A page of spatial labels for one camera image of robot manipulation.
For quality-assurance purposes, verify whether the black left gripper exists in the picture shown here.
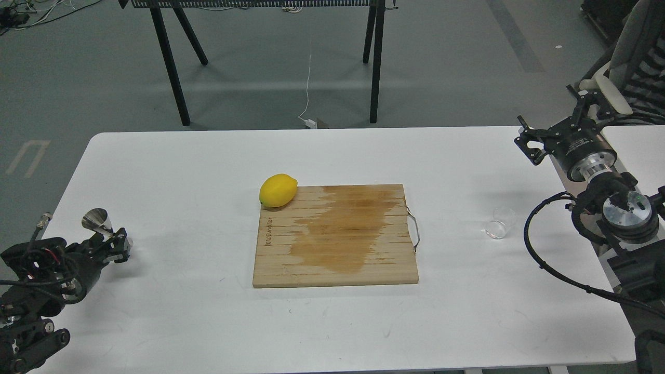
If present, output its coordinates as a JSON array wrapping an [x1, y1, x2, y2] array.
[[31, 228, 130, 304]]

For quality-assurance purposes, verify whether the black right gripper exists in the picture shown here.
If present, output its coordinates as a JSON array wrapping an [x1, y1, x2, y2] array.
[[514, 85, 617, 182]]

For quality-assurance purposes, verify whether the steel double jigger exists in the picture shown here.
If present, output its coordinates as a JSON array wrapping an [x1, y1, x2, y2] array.
[[81, 208, 121, 239]]

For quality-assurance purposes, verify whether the small clear glass cup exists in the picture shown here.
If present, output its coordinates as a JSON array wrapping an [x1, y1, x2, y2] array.
[[484, 206, 517, 239]]

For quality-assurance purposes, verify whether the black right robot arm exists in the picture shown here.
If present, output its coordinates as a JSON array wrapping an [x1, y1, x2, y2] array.
[[514, 80, 663, 318]]

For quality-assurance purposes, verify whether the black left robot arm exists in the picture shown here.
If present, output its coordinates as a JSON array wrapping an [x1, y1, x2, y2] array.
[[1, 208, 132, 373]]

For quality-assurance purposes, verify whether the white side table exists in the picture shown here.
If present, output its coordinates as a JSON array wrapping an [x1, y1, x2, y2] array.
[[601, 125, 665, 208]]

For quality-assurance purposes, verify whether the yellow lemon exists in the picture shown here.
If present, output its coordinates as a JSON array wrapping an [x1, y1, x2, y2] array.
[[259, 173, 298, 208]]

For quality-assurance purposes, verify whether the wooden cutting board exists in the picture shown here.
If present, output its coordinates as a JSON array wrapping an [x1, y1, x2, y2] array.
[[252, 184, 419, 288]]

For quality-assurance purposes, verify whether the white charger plug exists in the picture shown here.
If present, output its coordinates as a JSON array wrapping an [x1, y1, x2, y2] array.
[[304, 119, 319, 129]]

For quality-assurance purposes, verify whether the white hanging cable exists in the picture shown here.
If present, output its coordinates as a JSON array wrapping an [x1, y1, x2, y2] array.
[[298, 10, 313, 123]]

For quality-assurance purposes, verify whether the black metal frame table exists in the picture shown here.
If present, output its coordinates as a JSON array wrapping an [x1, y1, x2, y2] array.
[[138, 1, 397, 129]]

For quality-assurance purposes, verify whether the floor cable bundle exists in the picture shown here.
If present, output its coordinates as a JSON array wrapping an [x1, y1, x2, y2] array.
[[0, 0, 104, 32]]

